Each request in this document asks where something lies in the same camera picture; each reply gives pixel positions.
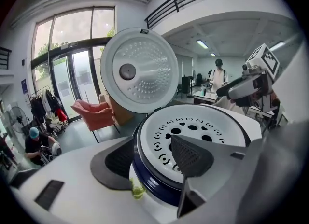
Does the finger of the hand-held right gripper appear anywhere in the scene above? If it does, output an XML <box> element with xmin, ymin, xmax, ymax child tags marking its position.
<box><xmin>228</xmin><ymin>78</ymin><xmax>261</xmax><ymax>100</ymax></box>
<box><xmin>216</xmin><ymin>76</ymin><xmax>252</xmax><ymax>97</ymax></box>

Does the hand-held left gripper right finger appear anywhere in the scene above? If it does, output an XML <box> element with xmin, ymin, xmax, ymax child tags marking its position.
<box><xmin>170</xmin><ymin>135</ymin><xmax>263</xmax><ymax>224</ymax></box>

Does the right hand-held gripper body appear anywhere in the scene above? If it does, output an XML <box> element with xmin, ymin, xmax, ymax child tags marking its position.
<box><xmin>242</xmin><ymin>43</ymin><xmax>281</xmax><ymax>112</ymax></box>

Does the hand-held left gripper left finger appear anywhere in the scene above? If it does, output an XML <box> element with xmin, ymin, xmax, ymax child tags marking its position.
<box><xmin>11</xmin><ymin>136</ymin><xmax>169</xmax><ymax>224</ymax></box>

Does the white steamer plate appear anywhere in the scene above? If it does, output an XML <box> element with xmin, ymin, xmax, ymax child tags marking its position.
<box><xmin>141</xmin><ymin>104</ymin><xmax>247</xmax><ymax>185</ymax></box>

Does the wooden side table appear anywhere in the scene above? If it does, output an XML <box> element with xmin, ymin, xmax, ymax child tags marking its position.
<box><xmin>193</xmin><ymin>90</ymin><xmax>218</xmax><ymax>105</ymax></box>

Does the small green potted plant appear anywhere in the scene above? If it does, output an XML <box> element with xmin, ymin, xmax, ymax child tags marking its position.
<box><xmin>129</xmin><ymin>176</ymin><xmax>147</xmax><ymax>200</ymax></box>

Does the open grey suitcase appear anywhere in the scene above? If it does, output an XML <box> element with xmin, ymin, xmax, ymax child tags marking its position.
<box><xmin>40</xmin><ymin>140</ymin><xmax>62</xmax><ymax>164</ymax></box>

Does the pink armchair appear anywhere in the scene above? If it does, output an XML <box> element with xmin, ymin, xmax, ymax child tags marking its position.
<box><xmin>70</xmin><ymin>99</ymin><xmax>117</xmax><ymax>132</ymax></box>

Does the open rice cooker lid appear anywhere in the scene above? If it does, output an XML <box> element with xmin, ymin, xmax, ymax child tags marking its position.
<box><xmin>99</xmin><ymin>27</ymin><xmax>264</xmax><ymax>207</ymax></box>

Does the large cardboard box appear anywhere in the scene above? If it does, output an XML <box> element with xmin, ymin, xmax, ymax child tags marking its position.
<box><xmin>106</xmin><ymin>94</ymin><xmax>136</xmax><ymax>126</ymax></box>

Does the clothes rack with garments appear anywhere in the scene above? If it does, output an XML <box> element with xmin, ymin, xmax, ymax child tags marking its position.
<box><xmin>28</xmin><ymin>85</ymin><xmax>70</xmax><ymax>132</ymax></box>

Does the black standing fan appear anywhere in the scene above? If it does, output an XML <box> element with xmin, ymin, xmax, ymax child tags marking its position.
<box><xmin>9</xmin><ymin>106</ymin><xmax>28</xmax><ymax>135</ymax></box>

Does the black-framed glass entrance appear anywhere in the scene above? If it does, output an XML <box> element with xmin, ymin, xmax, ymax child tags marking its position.
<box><xmin>30</xmin><ymin>7</ymin><xmax>116</xmax><ymax>124</ymax></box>

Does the short black wall railing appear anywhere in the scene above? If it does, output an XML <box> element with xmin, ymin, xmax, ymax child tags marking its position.
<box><xmin>0</xmin><ymin>46</ymin><xmax>13</xmax><ymax>70</ymax></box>

